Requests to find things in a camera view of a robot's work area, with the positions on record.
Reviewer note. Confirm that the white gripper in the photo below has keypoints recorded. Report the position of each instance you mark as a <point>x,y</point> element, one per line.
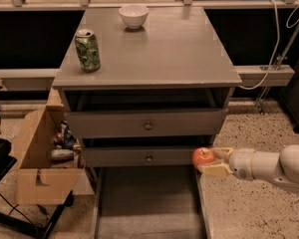
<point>241,163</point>

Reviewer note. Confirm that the red apple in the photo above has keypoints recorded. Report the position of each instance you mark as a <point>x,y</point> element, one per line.
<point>202,155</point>

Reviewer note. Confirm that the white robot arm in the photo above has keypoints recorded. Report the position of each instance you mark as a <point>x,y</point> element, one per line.
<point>280,169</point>

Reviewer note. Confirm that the grey top drawer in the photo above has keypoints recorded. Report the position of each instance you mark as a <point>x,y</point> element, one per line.
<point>113,124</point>

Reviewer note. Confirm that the grey open bottom drawer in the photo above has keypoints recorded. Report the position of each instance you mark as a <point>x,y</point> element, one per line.
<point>149,202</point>

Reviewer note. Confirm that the grey drawer cabinet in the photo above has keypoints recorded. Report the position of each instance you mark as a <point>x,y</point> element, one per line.
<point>167,49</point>

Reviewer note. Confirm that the grey middle drawer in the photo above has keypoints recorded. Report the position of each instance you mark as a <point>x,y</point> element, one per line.
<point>138,156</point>

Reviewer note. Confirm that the items inside cardboard box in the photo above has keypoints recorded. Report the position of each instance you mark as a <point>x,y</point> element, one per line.
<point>67,150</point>

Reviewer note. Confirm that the white ceramic bowl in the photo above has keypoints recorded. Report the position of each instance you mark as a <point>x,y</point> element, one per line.
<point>134,16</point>

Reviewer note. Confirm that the green soda can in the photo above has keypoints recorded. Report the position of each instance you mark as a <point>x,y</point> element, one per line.
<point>87,50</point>

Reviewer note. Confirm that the cardboard box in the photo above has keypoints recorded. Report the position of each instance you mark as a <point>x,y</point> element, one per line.
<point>40,180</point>

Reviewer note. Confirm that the metal railing frame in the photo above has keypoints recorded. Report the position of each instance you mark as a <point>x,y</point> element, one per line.
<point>217,74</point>

